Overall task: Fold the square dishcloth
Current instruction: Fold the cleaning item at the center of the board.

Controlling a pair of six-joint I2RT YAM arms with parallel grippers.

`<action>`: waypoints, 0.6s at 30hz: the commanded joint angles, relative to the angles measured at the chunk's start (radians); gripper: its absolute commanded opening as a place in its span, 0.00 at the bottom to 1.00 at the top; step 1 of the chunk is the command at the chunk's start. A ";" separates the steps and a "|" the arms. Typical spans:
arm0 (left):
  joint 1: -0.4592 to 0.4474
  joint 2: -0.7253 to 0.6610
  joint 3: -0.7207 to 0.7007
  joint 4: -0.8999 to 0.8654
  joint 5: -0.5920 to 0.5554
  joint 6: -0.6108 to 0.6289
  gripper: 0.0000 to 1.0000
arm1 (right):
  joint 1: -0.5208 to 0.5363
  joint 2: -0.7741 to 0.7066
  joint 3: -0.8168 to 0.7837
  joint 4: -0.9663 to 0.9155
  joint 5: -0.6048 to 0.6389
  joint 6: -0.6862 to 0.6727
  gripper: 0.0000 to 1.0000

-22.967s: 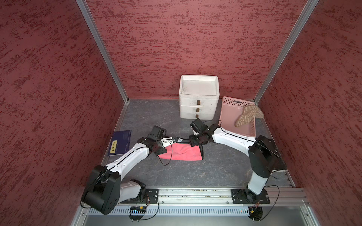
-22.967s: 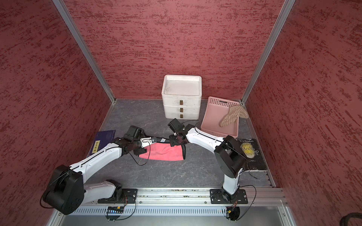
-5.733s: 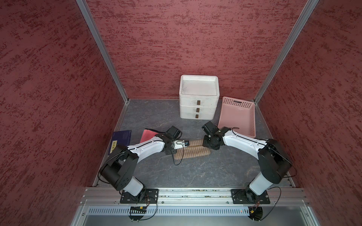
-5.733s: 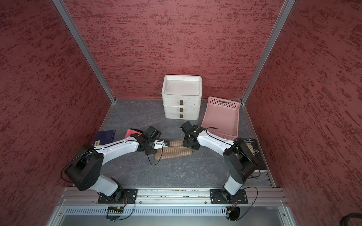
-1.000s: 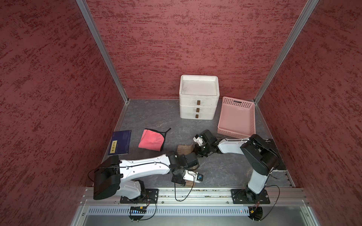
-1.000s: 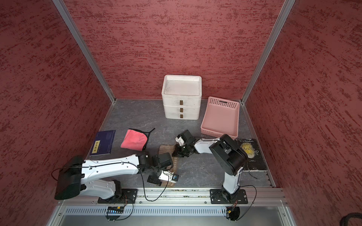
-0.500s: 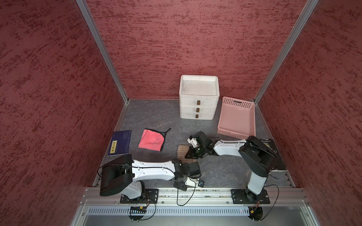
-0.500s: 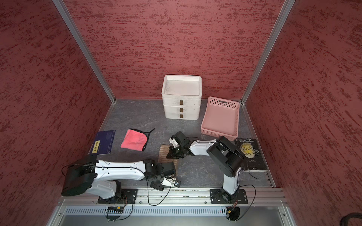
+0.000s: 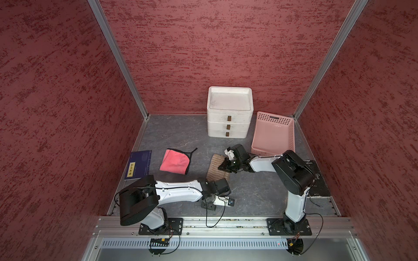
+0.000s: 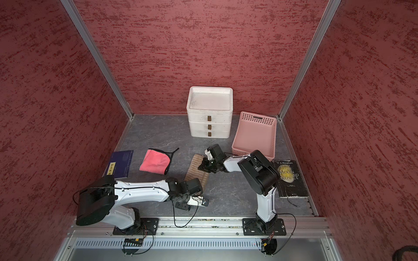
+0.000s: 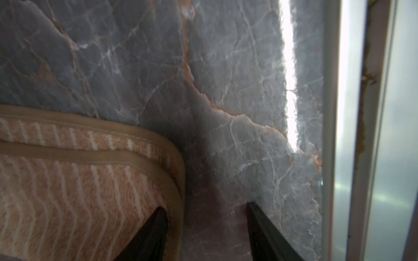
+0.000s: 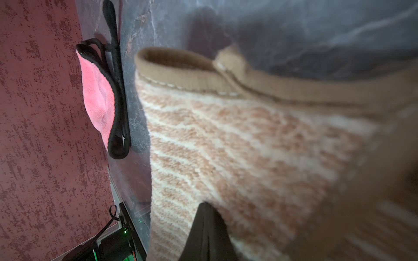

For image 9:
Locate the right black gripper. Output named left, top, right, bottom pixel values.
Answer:
left=218, top=157, right=242, bottom=174

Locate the beige striped woven dishcloth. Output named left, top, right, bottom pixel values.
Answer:
left=206, top=154, right=230, bottom=181

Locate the pink grey dishcloth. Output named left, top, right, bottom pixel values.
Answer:
left=160, top=148, right=197, bottom=175

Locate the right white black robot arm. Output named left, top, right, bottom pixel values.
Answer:
left=218, top=144, right=315, bottom=235

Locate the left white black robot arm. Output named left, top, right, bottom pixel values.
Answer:
left=116, top=175, right=235, bottom=233

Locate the pink plastic basket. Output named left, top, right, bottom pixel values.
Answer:
left=251, top=112, right=296, bottom=157

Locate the white three-drawer storage box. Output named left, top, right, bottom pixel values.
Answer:
left=207, top=86, right=254, bottom=139

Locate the blue book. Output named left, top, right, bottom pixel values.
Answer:
left=124, top=150, right=152, bottom=181

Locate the black book gold cover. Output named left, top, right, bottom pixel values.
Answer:
left=305, top=160, right=331, bottom=197

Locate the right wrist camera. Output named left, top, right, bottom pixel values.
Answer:
left=224, top=147, right=235, bottom=161

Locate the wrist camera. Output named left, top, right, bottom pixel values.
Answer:
left=213, top=196, right=235, bottom=207
left=224, top=147, right=235, bottom=161

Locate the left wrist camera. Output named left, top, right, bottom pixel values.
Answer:
left=213, top=196, right=235, bottom=207

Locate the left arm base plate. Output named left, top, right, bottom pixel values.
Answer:
left=138, top=217, right=184, bottom=236

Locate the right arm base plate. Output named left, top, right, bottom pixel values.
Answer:
left=267, top=218, right=312, bottom=237

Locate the aluminium front rail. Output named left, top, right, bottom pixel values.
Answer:
left=92, top=215, right=359, bottom=239

